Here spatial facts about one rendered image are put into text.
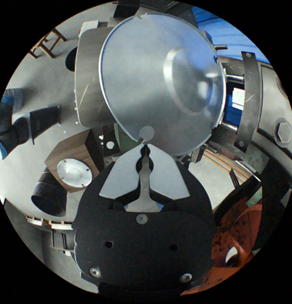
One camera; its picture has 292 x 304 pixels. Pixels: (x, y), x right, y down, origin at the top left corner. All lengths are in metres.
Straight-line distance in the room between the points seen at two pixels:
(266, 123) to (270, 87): 0.05
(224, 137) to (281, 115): 0.36
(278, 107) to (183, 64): 0.14
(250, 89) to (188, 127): 0.15
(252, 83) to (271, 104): 0.06
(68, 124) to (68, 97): 0.24
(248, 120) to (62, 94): 1.07
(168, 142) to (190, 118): 0.06
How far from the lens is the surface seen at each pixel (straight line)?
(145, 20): 0.18
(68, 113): 0.96
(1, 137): 0.54
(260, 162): 0.46
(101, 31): 0.15
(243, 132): 0.19
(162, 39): 0.16
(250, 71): 0.21
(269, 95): 0.16
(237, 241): 0.48
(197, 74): 0.18
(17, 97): 1.29
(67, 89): 0.98
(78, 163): 0.69
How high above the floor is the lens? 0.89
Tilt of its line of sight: 51 degrees down
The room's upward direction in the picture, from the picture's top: 140 degrees clockwise
